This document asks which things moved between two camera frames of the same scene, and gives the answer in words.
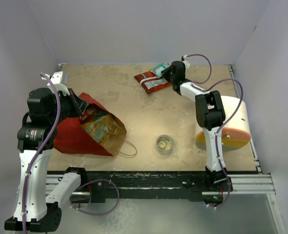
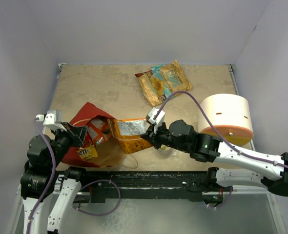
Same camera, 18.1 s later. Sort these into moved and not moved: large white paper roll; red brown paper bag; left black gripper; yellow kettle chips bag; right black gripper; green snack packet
Moved: yellow kettle chips bag; red brown paper bag; left black gripper; right black gripper
Not moved: green snack packet; large white paper roll
